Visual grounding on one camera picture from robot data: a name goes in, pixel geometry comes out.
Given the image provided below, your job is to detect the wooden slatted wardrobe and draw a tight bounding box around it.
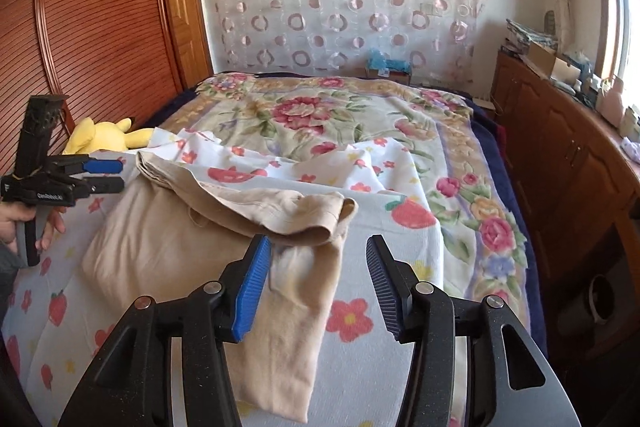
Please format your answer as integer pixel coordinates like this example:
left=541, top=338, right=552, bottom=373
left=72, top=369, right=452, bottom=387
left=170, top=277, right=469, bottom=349
left=0, top=0, right=213, bottom=178

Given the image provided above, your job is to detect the low wooden cabinet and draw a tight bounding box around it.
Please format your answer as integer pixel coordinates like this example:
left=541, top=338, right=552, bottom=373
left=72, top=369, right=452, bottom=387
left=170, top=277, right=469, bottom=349
left=490, top=49, right=640, bottom=358

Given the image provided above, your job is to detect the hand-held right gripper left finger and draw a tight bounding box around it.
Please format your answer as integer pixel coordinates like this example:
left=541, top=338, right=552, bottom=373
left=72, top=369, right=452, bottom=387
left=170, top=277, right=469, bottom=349
left=57, top=234, right=273, bottom=427

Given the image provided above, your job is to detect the blue box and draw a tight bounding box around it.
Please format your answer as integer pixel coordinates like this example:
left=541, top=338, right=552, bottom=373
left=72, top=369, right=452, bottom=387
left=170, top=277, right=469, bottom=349
left=365, top=48, right=412, bottom=82

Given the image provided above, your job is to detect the person's left hand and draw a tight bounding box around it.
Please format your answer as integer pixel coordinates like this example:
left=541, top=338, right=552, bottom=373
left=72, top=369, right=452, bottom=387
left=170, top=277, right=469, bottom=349
left=0, top=204, right=67, bottom=252

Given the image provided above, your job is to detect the cardboard box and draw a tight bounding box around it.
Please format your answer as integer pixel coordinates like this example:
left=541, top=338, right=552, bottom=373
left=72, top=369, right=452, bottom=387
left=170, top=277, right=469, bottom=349
left=522, top=41, right=573, bottom=80

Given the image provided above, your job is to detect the beige printed t-shirt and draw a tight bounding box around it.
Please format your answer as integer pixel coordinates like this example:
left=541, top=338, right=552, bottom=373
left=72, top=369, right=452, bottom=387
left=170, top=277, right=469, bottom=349
left=80, top=151, right=360, bottom=425

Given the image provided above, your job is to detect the white jug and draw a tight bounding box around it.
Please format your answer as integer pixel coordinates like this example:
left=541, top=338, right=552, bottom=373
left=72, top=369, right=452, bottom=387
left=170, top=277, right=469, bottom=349
left=597, top=77, right=626, bottom=128

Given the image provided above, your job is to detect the window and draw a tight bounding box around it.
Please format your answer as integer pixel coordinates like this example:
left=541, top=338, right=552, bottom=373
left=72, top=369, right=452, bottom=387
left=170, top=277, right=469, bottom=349
left=595, top=0, right=640, bottom=82

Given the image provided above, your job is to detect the white strawberry print sheet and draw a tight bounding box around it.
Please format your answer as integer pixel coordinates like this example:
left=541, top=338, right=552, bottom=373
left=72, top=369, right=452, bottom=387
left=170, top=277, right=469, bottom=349
left=0, top=127, right=446, bottom=427

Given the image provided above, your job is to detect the yellow plush toy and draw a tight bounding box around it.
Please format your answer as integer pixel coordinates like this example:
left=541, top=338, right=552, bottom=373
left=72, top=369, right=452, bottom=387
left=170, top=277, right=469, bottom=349
left=62, top=117, right=153, bottom=155

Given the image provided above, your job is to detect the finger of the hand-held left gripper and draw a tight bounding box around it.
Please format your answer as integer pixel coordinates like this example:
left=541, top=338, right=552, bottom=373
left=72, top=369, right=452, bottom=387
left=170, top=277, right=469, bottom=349
left=75, top=177, right=125, bottom=196
left=62, top=155, right=124, bottom=176

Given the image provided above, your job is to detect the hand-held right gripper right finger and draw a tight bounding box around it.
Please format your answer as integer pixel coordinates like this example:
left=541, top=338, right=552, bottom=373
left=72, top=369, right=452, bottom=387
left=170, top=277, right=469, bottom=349
left=365, top=234, right=583, bottom=427

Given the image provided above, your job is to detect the stack of folded cloths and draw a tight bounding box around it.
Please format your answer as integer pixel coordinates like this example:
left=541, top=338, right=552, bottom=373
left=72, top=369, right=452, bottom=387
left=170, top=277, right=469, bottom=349
left=504, top=18, right=558, bottom=52

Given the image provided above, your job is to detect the floral bed quilt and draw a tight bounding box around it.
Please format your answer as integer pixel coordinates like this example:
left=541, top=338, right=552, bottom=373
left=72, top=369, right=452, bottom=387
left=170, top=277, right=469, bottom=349
left=165, top=72, right=548, bottom=338

